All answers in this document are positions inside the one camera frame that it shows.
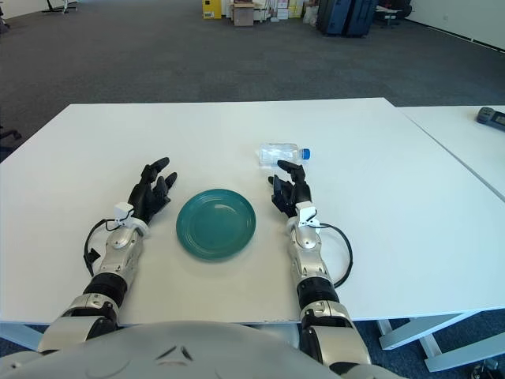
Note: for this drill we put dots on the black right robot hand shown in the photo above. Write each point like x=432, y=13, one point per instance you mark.
x=292, y=193

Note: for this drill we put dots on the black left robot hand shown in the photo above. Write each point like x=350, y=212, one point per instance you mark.
x=148, y=197

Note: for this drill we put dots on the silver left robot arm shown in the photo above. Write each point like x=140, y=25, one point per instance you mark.
x=118, y=246

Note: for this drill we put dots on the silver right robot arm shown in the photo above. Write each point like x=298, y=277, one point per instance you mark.
x=311, y=256

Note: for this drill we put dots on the teal green plate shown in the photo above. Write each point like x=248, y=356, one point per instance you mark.
x=216, y=225

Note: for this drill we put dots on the white right wrist sensor box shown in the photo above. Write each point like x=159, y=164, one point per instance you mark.
x=307, y=213

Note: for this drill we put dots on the white wrist sensor box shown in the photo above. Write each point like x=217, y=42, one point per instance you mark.
x=307, y=213
x=123, y=211

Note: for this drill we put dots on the white left wrist sensor box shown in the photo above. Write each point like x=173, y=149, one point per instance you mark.
x=123, y=211

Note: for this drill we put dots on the grey robot torso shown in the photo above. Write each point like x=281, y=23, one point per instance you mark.
x=158, y=355

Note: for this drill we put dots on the white plastic bag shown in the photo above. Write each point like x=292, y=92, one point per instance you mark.
x=310, y=16

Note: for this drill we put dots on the stack of white boxes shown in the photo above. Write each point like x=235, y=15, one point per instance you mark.
x=280, y=10

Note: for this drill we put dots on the brown cardboard box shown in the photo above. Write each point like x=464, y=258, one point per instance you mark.
x=242, y=16

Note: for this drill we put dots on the black office chair at desk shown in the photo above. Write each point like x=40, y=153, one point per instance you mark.
x=390, y=12

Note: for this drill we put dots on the black and white stand base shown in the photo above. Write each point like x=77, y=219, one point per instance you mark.
x=59, y=4

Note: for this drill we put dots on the dark handheld device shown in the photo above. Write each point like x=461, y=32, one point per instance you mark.
x=491, y=117

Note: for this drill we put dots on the white table leg frame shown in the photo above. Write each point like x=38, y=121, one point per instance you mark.
x=418, y=335
x=19, y=335

